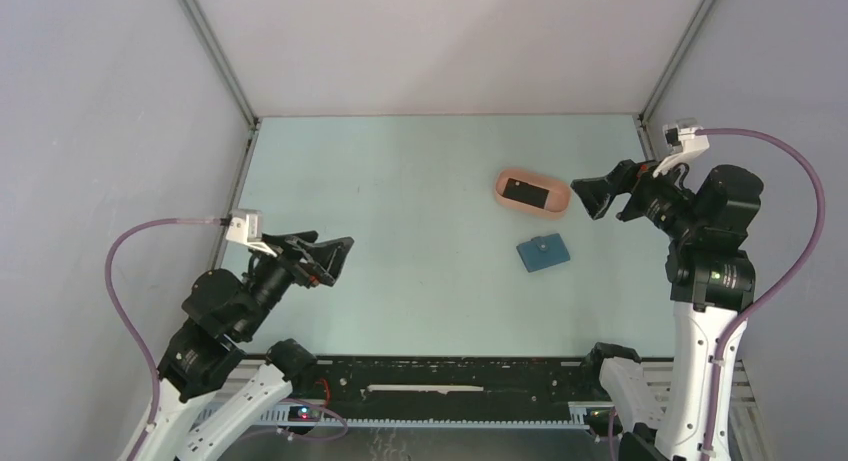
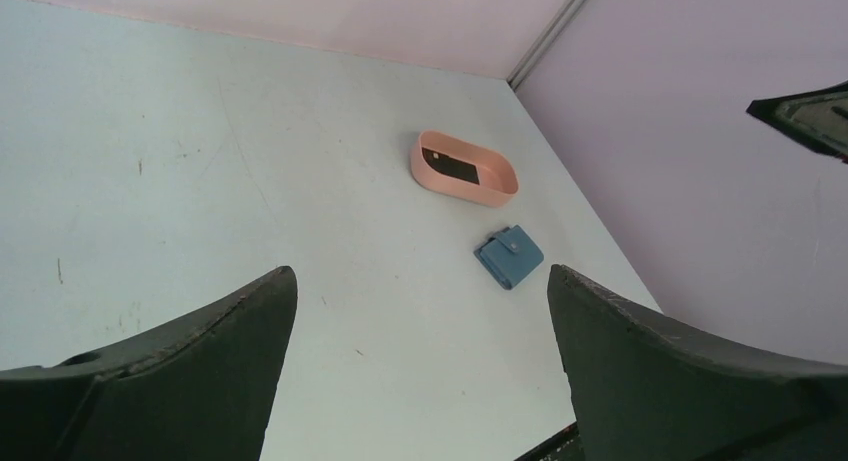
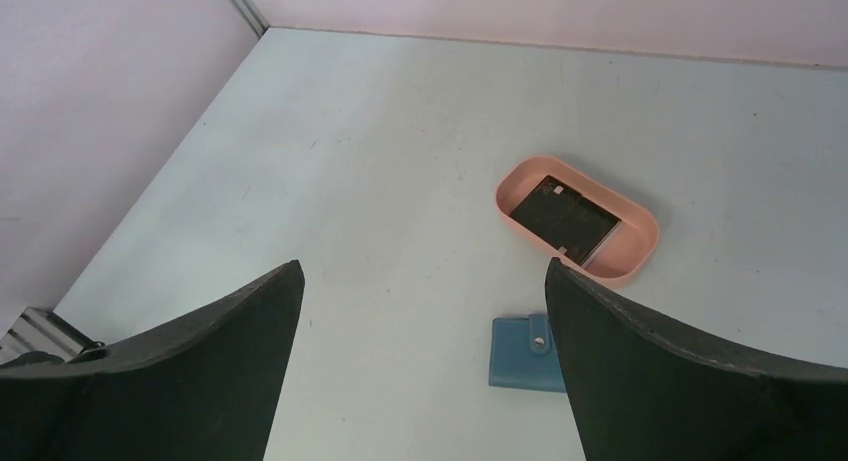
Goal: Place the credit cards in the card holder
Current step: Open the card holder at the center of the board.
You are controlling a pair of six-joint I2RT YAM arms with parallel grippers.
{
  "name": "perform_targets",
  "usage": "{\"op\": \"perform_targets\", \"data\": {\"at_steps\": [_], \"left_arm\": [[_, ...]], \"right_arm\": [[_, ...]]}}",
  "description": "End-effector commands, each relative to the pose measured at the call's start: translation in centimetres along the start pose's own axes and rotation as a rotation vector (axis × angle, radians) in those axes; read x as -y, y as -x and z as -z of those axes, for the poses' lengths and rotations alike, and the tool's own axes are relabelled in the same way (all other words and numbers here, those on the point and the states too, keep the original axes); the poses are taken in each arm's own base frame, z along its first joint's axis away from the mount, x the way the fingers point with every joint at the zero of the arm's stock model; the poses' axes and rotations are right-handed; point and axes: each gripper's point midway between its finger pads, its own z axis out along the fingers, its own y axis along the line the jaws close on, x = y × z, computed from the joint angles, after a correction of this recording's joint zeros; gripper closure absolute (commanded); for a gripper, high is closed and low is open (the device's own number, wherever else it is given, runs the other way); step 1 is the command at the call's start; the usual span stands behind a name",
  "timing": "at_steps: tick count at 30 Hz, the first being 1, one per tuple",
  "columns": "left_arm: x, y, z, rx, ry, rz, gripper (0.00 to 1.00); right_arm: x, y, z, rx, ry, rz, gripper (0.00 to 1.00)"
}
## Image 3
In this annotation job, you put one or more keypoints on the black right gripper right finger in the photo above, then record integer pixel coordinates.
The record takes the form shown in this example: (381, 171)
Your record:
(645, 386)

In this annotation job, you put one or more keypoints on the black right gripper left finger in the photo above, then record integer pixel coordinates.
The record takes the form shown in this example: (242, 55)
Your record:
(202, 386)

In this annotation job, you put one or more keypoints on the blue card holder wallet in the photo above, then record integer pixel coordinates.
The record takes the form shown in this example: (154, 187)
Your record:
(523, 355)

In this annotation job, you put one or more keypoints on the pink oval tray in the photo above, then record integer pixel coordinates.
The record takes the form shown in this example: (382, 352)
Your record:
(626, 251)

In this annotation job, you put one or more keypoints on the black credit card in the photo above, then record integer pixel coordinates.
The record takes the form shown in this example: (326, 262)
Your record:
(566, 220)

